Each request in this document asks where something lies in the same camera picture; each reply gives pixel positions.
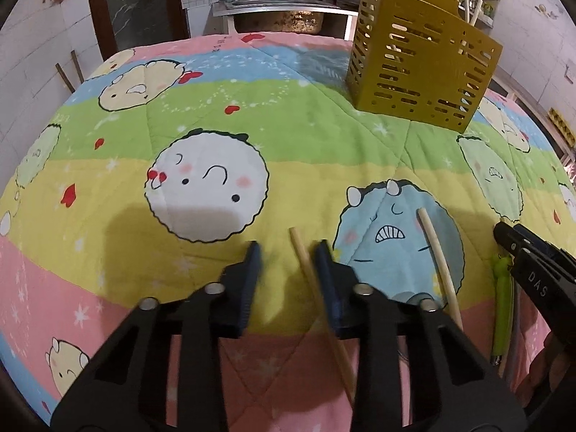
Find green frog handle utensil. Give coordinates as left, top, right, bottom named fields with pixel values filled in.
left=490, top=255, right=516, bottom=367

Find wooden chopstick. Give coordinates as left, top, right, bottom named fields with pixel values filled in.
left=417, top=208, right=464, bottom=329
left=289, top=227, right=356, bottom=407

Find kitchen sink counter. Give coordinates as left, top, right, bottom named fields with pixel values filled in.
left=212, top=0, right=357, bottom=40

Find yellow egg tray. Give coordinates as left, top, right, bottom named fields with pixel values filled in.
left=548, top=107, right=576, bottom=148

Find yellow perforated utensil holder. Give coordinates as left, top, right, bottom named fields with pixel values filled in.
left=346, top=0, right=503, bottom=133

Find colourful cartoon quilt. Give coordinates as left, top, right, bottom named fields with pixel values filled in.
left=1, top=32, right=575, bottom=431

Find chopsticks in holder right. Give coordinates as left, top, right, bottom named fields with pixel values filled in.
left=463, top=0, right=483, bottom=26

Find dark framed glass door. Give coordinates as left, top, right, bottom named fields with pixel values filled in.
left=88, top=0, right=190, bottom=59

